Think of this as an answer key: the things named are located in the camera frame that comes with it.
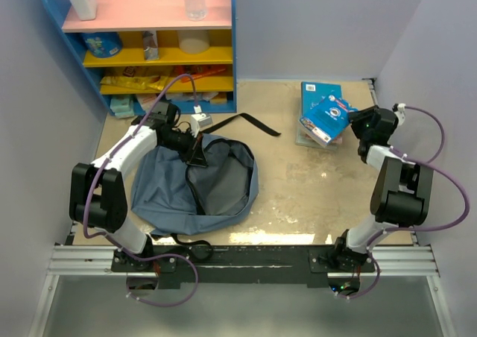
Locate pink book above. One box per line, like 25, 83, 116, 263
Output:
303, 133, 343, 147

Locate pink white tissue pack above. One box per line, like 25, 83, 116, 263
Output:
135, 93, 158, 112

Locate blue snack cup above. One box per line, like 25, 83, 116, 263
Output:
81, 32, 123, 58

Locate teal tissue packs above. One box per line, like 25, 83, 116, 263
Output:
110, 95, 134, 119

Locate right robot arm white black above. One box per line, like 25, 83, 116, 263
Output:
324, 104, 433, 272

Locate silver snack pouch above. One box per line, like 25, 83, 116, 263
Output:
142, 31, 159, 61

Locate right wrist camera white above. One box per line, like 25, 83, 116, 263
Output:
392, 103, 406, 126

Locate blue wooden shelf unit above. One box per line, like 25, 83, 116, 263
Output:
42, 0, 237, 114

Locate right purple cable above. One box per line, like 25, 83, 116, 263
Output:
333, 105, 471, 300

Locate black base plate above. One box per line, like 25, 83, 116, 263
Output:
111, 245, 375, 289

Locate white round container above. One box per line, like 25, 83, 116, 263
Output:
177, 30, 210, 54

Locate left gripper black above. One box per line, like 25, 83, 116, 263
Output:
160, 128, 209, 169

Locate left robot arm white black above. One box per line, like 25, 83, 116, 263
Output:
69, 101, 206, 271

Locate blue illustrated book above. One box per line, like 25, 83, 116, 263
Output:
298, 95, 358, 148

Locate yellow snack bag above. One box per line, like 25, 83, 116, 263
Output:
100, 66, 173, 91

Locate blue barcode book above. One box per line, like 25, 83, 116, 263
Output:
300, 81, 342, 116

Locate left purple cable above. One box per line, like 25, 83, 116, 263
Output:
82, 73, 202, 308

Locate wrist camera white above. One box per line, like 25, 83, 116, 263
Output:
392, 103, 406, 126
190, 113, 212, 136

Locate purple cable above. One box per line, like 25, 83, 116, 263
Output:
82, 73, 202, 308
333, 105, 471, 300

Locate aluminium rail frame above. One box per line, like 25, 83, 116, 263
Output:
28, 78, 458, 337

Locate pale green bottom book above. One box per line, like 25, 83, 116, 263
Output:
295, 123, 343, 151

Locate blue grey backpack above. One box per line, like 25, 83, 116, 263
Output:
130, 118, 259, 237

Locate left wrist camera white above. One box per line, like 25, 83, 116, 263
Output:
190, 113, 212, 136

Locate orange snack pack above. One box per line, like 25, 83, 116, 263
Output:
173, 65, 228, 83

